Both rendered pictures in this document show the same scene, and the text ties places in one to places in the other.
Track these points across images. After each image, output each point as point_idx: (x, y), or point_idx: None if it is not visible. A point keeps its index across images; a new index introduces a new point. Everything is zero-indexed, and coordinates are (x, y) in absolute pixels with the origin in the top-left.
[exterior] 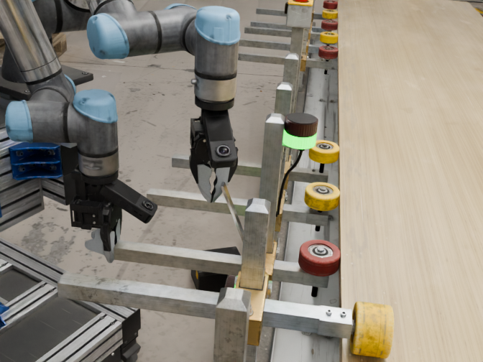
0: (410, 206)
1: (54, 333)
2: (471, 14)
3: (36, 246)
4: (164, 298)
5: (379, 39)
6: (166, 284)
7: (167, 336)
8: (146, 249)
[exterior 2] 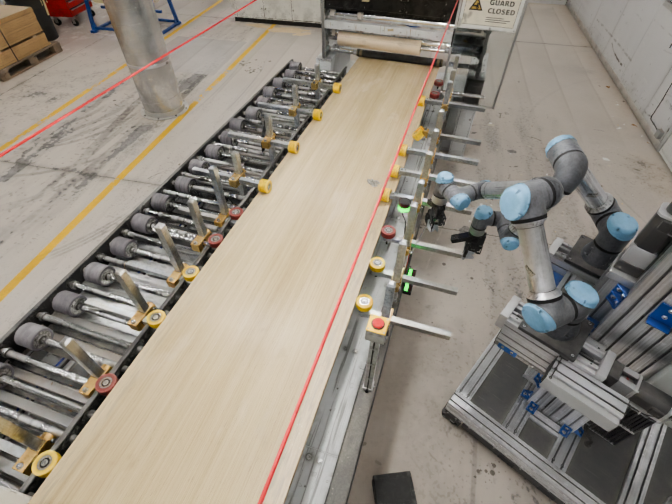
0: (341, 251)
1: (491, 390)
2: None
3: None
4: None
5: None
6: (432, 496)
7: (426, 434)
8: (450, 249)
